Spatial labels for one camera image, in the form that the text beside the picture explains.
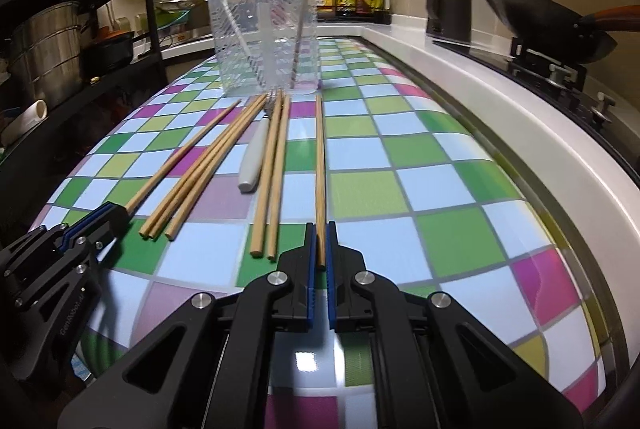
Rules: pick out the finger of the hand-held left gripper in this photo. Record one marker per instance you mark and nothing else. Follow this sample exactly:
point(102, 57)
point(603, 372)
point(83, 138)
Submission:
point(114, 223)
point(87, 218)

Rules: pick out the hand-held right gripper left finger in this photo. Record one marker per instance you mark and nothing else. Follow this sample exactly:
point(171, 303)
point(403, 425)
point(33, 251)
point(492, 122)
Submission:
point(311, 279)

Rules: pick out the black cooking pot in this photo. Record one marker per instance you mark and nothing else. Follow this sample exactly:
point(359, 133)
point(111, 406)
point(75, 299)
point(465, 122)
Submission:
point(107, 54)

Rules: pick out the white paper roll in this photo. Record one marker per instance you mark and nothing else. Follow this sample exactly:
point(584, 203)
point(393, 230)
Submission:
point(30, 116)

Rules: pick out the black electric kettle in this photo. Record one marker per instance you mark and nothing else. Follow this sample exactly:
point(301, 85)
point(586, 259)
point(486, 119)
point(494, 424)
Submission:
point(450, 4)

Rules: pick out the blue patterned packet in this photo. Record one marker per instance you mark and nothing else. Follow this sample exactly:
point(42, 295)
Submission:
point(81, 366)

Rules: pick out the steel stove knob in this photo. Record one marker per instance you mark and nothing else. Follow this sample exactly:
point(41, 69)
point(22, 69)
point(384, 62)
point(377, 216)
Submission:
point(560, 74)
point(602, 106)

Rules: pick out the clear plastic utensil holder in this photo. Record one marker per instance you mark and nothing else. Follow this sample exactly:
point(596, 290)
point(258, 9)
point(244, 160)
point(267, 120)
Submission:
point(220, 59)

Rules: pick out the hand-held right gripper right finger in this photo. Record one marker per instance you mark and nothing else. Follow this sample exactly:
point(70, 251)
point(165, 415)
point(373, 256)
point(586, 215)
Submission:
point(332, 279)

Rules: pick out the black glass gas stove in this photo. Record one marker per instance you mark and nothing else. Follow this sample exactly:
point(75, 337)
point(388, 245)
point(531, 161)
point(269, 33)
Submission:
point(480, 51)

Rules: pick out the black burner grate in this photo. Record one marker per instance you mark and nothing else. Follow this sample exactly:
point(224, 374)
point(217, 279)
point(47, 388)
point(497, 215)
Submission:
point(530, 54)

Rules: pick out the green plastic basin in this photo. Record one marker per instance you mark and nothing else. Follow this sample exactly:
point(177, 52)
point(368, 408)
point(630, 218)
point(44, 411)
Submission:
point(172, 18)

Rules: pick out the steel stockpot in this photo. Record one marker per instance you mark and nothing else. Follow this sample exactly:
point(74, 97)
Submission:
point(45, 54)

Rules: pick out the steel bowl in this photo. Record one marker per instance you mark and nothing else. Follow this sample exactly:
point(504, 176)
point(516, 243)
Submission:
point(180, 1)

